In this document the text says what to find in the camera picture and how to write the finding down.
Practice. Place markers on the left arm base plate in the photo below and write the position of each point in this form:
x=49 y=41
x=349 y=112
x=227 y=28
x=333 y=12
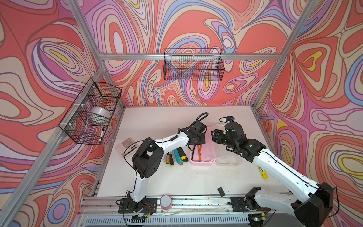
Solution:
x=147 y=205

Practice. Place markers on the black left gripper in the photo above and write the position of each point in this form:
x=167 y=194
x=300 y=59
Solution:
x=203 y=139

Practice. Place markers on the orange pencil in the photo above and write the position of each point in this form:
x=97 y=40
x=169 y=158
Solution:
x=199 y=152

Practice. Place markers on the small black clip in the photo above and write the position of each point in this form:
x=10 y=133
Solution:
x=221 y=192

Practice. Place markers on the yellow black utility knife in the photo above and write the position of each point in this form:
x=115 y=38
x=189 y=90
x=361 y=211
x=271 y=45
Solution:
x=182 y=155

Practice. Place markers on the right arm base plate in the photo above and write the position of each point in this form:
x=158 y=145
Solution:
x=240 y=204

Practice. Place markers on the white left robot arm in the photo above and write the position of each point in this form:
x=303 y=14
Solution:
x=148 y=157

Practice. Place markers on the grey duct tape roll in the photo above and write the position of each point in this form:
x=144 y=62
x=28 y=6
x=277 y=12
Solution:
x=99 y=115

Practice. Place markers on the black wire basket left wall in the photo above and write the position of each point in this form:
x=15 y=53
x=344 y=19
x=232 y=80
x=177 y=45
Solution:
x=76 y=123

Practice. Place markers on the yellow black screwdriver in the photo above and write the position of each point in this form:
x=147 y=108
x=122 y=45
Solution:
x=171 y=161

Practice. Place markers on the yellow glue stick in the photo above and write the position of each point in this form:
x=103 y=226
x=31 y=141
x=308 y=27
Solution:
x=263 y=173

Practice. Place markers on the teal utility knife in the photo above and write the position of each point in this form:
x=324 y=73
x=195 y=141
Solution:
x=177 y=157

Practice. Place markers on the black wire basket back wall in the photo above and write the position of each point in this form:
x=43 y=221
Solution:
x=193 y=64

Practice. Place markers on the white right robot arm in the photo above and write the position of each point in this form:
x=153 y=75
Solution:
x=311 y=202

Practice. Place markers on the black marker in basket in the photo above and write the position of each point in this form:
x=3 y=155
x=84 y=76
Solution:
x=101 y=135

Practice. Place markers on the black wire basket wall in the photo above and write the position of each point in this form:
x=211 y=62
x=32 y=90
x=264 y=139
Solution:
x=76 y=123
x=193 y=64

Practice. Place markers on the pink white calculator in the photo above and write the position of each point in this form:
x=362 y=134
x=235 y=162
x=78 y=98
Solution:
x=126 y=147

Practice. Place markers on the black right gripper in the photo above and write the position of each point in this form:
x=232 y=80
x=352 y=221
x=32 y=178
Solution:
x=217 y=135

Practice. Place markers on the pink plastic tool box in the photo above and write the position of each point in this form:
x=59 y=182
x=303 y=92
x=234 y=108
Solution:
x=215 y=154

